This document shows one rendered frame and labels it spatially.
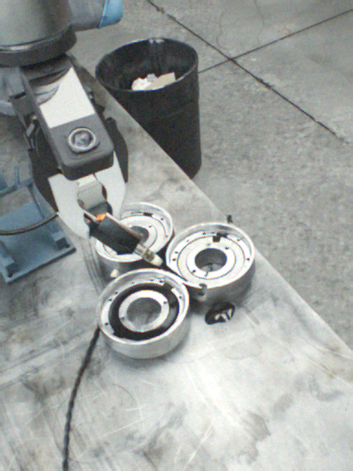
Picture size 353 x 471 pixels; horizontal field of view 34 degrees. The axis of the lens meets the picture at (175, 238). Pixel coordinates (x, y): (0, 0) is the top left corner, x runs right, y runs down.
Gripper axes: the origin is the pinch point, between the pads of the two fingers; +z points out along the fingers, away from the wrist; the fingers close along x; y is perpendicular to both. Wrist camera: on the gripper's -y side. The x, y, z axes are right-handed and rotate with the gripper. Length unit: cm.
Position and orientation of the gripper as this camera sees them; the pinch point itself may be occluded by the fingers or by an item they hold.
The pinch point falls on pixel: (101, 225)
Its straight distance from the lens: 61.9
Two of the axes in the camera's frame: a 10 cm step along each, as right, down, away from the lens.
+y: -4.4, -4.9, 7.5
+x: -8.8, 4.0, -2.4
